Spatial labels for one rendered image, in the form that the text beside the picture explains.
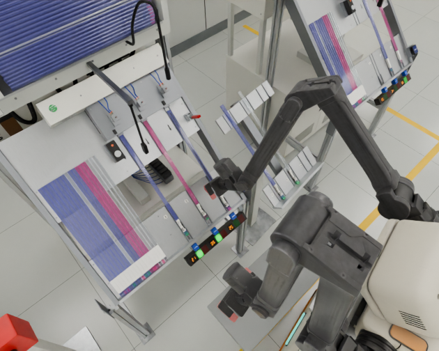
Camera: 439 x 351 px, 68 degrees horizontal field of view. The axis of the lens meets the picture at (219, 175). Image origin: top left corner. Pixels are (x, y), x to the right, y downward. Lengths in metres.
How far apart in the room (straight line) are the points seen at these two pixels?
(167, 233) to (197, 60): 2.34
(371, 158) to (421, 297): 0.35
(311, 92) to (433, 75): 2.95
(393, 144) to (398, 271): 2.22
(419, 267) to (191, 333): 1.50
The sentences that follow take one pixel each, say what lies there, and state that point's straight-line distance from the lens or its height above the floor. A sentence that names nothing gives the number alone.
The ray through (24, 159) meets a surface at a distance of 1.30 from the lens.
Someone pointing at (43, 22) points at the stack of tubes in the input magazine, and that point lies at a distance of 1.09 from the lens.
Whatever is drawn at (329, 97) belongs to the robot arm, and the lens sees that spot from 0.83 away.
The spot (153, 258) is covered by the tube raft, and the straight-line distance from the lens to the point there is 1.37.
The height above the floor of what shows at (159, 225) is 0.81.
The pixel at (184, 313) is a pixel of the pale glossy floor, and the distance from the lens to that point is 2.07.
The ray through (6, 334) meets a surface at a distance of 1.47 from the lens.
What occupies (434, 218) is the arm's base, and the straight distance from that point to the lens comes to 1.03.
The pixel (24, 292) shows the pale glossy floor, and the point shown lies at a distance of 2.42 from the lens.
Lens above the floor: 2.01
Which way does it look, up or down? 56 degrees down
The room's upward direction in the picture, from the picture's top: 2 degrees counter-clockwise
